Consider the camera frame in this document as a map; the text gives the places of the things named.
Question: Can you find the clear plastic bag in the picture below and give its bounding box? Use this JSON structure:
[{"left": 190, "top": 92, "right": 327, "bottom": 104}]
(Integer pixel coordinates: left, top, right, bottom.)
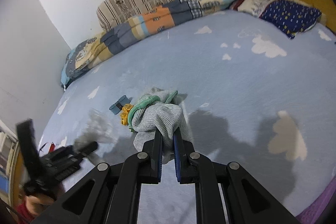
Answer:
[{"left": 73, "top": 109, "right": 118, "bottom": 161}]

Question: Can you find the yellow toy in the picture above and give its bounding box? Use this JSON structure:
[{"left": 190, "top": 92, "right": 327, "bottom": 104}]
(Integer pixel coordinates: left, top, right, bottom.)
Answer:
[{"left": 120, "top": 103, "right": 134, "bottom": 126}]

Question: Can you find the purple perforated trash basket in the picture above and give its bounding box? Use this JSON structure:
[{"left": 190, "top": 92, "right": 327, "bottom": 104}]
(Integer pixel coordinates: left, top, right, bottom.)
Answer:
[{"left": 296, "top": 177, "right": 335, "bottom": 223}]

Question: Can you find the grey sock green cuff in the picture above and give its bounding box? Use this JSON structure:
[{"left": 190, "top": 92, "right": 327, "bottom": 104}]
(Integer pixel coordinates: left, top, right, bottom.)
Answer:
[{"left": 127, "top": 87, "right": 193, "bottom": 164}]

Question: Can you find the navy dotted pillow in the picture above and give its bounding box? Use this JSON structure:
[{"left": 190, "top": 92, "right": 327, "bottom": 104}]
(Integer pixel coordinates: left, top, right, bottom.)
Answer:
[{"left": 260, "top": 0, "right": 322, "bottom": 40}]

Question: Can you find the patchwork folded quilt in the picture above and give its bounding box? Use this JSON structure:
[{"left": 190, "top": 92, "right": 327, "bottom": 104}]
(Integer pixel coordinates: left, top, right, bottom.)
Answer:
[{"left": 60, "top": 0, "right": 236, "bottom": 89}]

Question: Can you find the person left hand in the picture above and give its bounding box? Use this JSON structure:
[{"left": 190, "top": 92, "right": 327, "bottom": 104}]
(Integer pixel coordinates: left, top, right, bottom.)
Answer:
[{"left": 25, "top": 184, "right": 65, "bottom": 218}]

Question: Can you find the blue cloud-print bed blanket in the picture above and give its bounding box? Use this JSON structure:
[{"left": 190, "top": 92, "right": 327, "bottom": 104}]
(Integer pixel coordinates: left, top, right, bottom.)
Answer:
[{"left": 41, "top": 11, "right": 335, "bottom": 215}]

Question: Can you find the blue tape roll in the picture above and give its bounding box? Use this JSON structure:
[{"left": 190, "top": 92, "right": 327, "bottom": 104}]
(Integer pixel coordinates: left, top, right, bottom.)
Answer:
[{"left": 109, "top": 101, "right": 130, "bottom": 115}]

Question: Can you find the cream patterned pillow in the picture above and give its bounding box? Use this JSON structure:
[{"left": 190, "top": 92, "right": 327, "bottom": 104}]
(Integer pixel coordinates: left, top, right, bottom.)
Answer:
[{"left": 230, "top": 0, "right": 276, "bottom": 18}]

